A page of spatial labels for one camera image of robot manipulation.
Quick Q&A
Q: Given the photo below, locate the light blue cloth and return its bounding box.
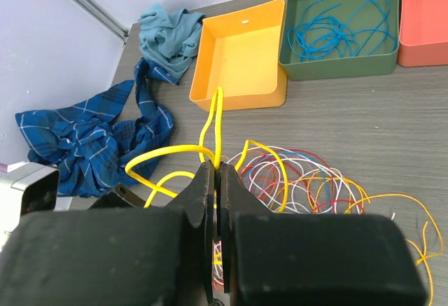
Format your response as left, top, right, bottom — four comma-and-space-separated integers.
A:
139, 4, 204, 85

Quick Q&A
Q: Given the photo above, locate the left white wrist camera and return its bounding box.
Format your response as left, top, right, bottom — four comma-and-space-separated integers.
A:
1, 162, 60, 233

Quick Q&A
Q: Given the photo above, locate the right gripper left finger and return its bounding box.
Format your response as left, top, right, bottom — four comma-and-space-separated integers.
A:
167, 161, 215, 295

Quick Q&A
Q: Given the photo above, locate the dark blue plaid cloth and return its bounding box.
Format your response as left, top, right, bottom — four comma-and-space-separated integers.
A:
15, 59, 179, 197

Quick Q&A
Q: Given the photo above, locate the coral red plastic bin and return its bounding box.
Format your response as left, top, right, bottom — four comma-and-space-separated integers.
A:
398, 0, 447, 67

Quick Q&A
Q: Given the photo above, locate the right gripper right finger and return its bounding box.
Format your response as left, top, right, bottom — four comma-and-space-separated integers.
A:
216, 162, 271, 293

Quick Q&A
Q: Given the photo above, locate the left aluminium frame post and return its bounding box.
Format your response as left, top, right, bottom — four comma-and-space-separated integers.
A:
72, 0, 130, 43

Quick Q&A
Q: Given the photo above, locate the yellow cable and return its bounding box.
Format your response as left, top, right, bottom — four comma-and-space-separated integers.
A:
125, 86, 289, 265

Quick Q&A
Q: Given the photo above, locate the yellow plastic bin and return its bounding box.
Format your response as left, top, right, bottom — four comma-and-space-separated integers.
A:
189, 0, 287, 111

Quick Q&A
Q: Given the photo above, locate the red cable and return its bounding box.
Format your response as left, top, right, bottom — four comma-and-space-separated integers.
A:
213, 150, 351, 291

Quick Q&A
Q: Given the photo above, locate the green plastic bin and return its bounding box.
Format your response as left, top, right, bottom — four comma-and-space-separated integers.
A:
279, 0, 399, 81

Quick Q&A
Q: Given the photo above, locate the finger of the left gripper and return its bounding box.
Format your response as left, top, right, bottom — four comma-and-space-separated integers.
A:
89, 183, 145, 209

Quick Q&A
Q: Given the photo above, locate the blue cable in bin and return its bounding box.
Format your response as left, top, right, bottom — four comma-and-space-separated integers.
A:
286, 0, 393, 62

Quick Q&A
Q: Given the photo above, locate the white cable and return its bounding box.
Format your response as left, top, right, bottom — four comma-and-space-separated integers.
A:
209, 146, 396, 286

